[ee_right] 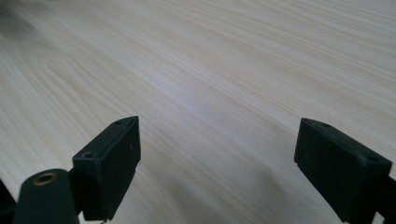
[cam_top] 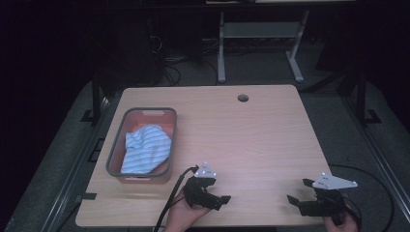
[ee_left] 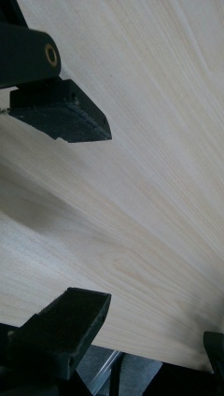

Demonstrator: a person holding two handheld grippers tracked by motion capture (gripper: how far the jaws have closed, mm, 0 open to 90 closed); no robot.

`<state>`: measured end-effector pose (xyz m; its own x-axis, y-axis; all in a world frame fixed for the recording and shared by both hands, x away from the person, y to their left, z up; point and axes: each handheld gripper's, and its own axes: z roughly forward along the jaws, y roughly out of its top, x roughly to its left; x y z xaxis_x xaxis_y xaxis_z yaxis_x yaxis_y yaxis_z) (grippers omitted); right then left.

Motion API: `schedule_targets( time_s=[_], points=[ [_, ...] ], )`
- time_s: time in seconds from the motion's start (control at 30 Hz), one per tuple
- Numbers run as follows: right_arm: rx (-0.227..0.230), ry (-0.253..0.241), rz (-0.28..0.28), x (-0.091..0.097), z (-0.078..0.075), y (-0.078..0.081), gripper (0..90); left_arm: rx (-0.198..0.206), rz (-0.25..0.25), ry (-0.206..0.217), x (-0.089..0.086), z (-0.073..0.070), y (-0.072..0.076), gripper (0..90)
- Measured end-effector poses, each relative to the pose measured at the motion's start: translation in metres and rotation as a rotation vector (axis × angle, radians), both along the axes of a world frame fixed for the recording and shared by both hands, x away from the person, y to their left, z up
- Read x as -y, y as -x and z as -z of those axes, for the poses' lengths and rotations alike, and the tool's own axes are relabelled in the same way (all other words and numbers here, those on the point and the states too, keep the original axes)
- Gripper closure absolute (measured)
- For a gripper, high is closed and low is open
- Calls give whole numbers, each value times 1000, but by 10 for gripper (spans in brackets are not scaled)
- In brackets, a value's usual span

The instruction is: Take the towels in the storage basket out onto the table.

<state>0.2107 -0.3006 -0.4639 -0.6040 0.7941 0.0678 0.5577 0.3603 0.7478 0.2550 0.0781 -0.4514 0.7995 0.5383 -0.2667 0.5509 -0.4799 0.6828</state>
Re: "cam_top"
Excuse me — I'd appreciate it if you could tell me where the pink basket with grey rim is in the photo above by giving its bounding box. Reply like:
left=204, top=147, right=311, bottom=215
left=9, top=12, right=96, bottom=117
left=105, top=106, right=178, bottom=185

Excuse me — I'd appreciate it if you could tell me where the blue white striped cloth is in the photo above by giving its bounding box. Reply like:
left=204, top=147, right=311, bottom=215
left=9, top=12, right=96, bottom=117
left=120, top=124, right=172, bottom=175

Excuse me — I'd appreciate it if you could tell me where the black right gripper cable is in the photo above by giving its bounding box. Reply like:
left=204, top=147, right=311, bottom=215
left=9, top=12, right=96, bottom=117
left=328, top=163, right=395, bottom=232

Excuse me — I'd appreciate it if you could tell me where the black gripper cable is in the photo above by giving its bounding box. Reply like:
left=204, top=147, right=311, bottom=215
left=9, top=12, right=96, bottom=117
left=152, top=164, right=201, bottom=232
left=328, top=163, right=395, bottom=232

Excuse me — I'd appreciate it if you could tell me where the black metal post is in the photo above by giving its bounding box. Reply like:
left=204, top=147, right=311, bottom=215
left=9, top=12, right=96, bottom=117
left=80, top=71, right=103, bottom=126
left=355, top=69, right=383, bottom=127

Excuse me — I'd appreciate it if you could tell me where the grey metal stand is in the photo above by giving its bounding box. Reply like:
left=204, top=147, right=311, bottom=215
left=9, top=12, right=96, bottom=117
left=217, top=9, right=311, bottom=84

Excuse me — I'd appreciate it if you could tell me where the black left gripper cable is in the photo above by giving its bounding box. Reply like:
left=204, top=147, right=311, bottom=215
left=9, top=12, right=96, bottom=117
left=152, top=164, right=201, bottom=232

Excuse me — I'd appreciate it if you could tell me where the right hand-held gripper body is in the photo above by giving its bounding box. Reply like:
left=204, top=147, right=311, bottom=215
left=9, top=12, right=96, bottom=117
left=298, top=171, right=359, bottom=226

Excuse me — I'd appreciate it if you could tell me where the person's right hand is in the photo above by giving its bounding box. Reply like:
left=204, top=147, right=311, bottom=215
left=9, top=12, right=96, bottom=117
left=323, top=204, right=360, bottom=232

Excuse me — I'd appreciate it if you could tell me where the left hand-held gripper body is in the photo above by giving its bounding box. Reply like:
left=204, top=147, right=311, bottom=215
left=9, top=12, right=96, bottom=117
left=183, top=161, right=223, bottom=212

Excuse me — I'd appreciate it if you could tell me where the tangle of floor cables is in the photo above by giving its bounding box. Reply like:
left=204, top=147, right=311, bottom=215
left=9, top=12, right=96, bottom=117
left=146, top=33, right=220, bottom=87

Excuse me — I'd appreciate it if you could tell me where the person's left hand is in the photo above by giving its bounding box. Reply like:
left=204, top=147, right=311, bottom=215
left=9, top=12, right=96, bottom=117
left=163, top=189, right=211, bottom=232

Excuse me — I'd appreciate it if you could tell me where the aluminium frame rail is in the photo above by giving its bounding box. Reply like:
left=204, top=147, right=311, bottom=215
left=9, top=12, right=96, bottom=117
left=341, top=96, right=410, bottom=216
left=40, top=96, right=114, bottom=232

